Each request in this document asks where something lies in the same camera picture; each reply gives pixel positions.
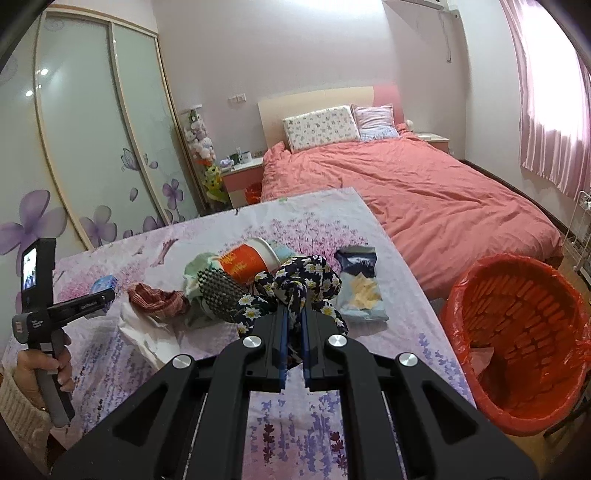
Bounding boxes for person's left hand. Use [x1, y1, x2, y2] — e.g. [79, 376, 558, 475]
[17, 344, 75, 394]

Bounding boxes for pink and white nightstand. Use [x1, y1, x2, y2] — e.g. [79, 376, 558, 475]
[221, 157, 265, 208]
[413, 131, 451, 153]

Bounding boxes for clear tube of plush toys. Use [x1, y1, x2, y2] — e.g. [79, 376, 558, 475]
[182, 107, 232, 213]

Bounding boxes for flower print sliding wardrobe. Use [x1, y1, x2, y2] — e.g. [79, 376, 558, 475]
[0, 9, 199, 259]

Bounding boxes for pale green cloth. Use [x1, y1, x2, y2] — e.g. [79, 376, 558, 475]
[184, 253, 222, 324]

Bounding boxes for white floral pillow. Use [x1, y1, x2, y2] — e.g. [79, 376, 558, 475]
[283, 105, 362, 153]

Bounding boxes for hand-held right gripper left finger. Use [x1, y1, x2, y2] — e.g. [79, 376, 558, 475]
[50, 305, 296, 480]

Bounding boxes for pink striped pillow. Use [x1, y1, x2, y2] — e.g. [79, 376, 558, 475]
[352, 104, 402, 141]

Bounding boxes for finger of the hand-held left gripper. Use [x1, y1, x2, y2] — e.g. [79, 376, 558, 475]
[54, 288, 117, 321]

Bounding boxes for orange paper cup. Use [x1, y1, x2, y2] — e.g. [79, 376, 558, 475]
[217, 237, 280, 284]

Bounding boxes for white air conditioner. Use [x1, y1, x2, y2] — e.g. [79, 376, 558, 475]
[383, 0, 462, 19]

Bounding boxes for blue snack packet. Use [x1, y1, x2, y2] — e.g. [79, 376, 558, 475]
[333, 247, 389, 324]

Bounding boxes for waste basket with red bag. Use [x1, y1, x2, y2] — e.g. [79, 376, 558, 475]
[438, 253, 591, 437]

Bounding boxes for bed with pink duvet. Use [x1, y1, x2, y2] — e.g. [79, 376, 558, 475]
[261, 131, 564, 301]

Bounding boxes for cream and pink headboard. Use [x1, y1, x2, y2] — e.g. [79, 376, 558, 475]
[257, 83, 404, 153]

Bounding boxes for white wire rack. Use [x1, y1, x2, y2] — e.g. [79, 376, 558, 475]
[561, 189, 591, 282]

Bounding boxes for dark daisy print cloth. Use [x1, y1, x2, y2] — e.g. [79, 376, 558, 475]
[235, 254, 349, 335]

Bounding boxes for pink curtain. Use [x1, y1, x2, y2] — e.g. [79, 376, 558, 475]
[501, 0, 591, 197]

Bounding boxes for black white dotted cloth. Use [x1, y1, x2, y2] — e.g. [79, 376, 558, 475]
[196, 268, 247, 321]

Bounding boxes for light blue cloth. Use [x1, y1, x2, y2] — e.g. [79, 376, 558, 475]
[270, 241, 296, 268]

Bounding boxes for red striped cloth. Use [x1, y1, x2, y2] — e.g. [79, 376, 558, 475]
[127, 282, 191, 321]

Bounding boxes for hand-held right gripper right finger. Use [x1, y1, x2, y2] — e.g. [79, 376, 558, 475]
[298, 308, 541, 480]

